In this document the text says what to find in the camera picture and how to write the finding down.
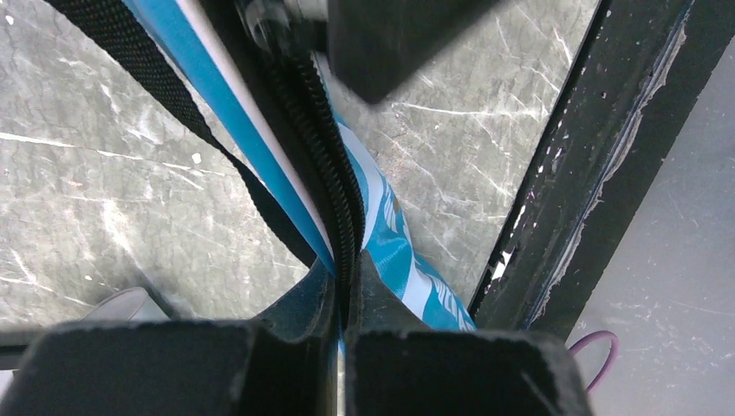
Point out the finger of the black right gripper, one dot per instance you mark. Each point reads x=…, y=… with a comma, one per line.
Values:
x=374, y=46

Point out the blue racket cover bag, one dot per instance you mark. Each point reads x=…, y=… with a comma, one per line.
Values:
x=387, y=238

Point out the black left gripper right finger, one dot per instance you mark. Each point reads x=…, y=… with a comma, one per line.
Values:
x=397, y=365

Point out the white shuttlecock tube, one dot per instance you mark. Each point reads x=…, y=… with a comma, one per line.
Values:
x=128, y=305

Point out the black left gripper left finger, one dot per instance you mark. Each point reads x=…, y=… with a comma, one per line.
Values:
x=280, y=362

